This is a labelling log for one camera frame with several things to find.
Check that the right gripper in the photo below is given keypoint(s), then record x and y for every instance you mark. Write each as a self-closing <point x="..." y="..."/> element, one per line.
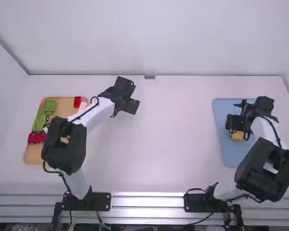
<point x="239" y="122"/>

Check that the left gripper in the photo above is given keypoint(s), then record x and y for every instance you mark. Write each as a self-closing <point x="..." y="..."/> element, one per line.
<point x="131" y="106"/>

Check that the yellow toy car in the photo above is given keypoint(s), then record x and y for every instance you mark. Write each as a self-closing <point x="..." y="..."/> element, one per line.
<point x="237" y="136"/>

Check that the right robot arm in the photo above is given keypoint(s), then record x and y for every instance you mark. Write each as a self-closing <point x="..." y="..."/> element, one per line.
<point x="262" y="168"/>

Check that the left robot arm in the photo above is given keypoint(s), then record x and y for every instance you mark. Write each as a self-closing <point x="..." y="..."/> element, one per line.
<point x="65" y="144"/>

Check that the blue mat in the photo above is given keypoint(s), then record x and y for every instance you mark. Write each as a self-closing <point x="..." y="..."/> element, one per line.
<point x="221" y="144"/>

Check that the red toy brick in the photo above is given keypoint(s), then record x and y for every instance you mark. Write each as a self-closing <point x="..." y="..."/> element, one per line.
<point x="77" y="102"/>
<point x="36" y="139"/>

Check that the tan tray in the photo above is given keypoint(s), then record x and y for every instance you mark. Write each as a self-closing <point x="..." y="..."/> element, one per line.
<point x="62" y="108"/>

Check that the silver rails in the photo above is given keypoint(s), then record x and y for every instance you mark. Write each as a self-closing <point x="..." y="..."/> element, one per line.
<point x="147" y="204"/>

